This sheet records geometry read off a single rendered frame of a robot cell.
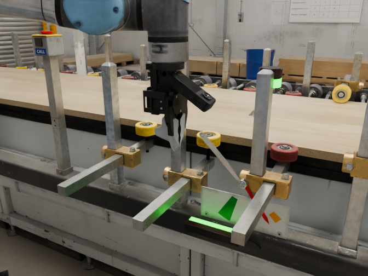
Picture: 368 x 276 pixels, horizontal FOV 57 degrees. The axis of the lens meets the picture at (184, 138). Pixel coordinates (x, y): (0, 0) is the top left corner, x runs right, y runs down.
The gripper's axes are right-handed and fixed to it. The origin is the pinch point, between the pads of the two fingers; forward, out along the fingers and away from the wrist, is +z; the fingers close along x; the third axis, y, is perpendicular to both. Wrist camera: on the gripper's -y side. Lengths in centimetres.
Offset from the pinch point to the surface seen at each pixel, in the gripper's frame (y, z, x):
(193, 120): 16.7, 7.8, -44.6
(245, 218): -19.3, 11.7, 5.5
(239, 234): -19.8, 12.2, 11.1
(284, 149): -20.9, 7.4, -28.3
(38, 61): 196, 4, -129
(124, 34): 583, 15, -777
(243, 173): -12.8, 11.3, -15.0
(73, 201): 58, 40, -19
